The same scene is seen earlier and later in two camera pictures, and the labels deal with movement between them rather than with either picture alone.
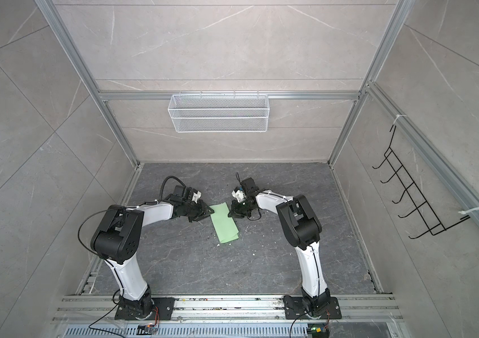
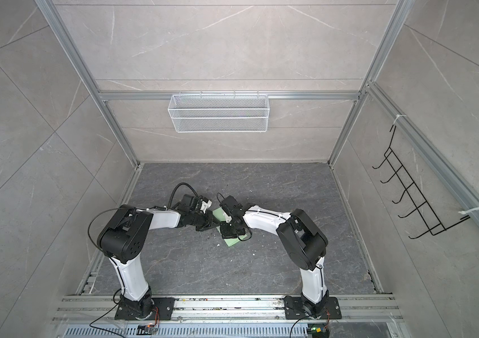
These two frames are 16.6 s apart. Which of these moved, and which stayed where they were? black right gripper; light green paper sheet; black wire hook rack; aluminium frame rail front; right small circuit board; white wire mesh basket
Moved: light green paper sheet; black right gripper
Stayed: black wire hook rack; aluminium frame rail front; white wire mesh basket; right small circuit board
